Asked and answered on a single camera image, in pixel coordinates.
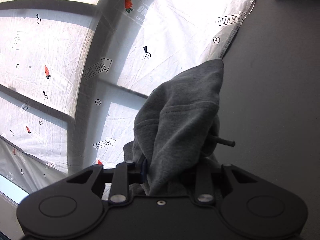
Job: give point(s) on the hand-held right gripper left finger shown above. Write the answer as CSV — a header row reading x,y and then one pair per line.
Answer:
x,y
122,177

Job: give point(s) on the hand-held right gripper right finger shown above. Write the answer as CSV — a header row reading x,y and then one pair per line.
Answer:
x,y
204,180

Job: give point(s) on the grey zip hoodie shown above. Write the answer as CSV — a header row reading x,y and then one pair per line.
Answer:
x,y
180,120

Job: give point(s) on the white printed sheet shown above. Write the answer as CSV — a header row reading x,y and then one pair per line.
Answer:
x,y
175,42

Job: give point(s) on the dark window frame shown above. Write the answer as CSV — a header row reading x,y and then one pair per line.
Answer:
x,y
91,42

